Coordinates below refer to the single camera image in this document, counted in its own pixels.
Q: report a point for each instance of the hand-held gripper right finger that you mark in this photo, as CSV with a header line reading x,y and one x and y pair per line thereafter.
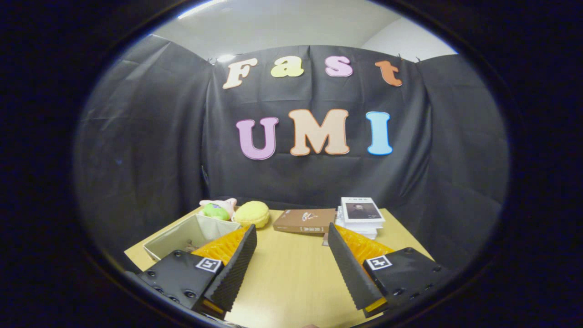
x,y
350,269

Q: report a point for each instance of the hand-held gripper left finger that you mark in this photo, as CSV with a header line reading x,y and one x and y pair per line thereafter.
x,y
234,269

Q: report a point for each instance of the beige fabric storage box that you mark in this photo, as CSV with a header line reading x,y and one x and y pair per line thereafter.
x,y
182,232

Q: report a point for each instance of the pinkish brown book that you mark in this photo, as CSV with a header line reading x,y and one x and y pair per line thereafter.
x,y
325,240

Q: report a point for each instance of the plain white book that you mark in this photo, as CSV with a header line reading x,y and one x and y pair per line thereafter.
x,y
364,230

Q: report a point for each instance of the yellow round plush toy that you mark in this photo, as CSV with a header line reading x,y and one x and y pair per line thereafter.
x,y
251,214

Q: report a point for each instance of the pink star plush toy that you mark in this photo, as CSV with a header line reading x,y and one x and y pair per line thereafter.
x,y
218,209

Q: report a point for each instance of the black backdrop cloth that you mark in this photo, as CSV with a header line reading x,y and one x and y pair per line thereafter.
x,y
150,136

